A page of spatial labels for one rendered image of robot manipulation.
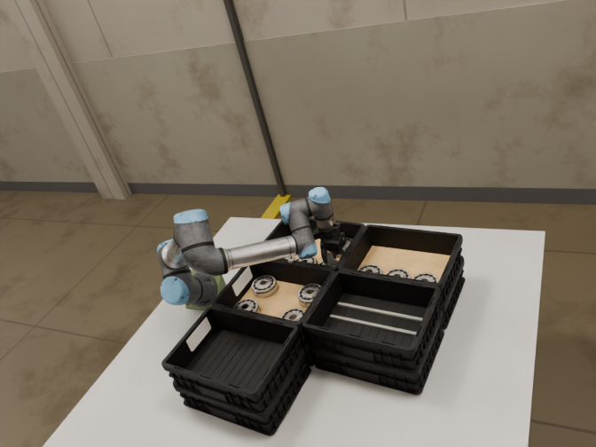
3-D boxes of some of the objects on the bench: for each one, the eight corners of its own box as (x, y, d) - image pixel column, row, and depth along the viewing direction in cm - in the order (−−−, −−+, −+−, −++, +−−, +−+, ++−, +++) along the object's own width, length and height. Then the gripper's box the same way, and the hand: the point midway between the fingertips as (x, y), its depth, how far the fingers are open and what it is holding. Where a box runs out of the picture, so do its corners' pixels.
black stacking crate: (314, 370, 194) (307, 347, 187) (347, 313, 214) (341, 291, 207) (420, 399, 173) (417, 375, 167) (446, 333, 193) (443, 309, 187)
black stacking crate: (182, 406, 194) (170, 385, 187) (227, 346, 214) (218, 325, 207) (273, 440, 173) (263, 417, 167) (314, 370, 194) (307, 347, 187)
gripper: (333, 234, 200) (342, 277, 211) (343, 215, 208) (352, 257, 220) (311, 232, 204) (323, 275, 215) (323, 215, 212) (333, 256, 224)
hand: (331, 263), depth 218 cm, fingers open, 5 cm apart
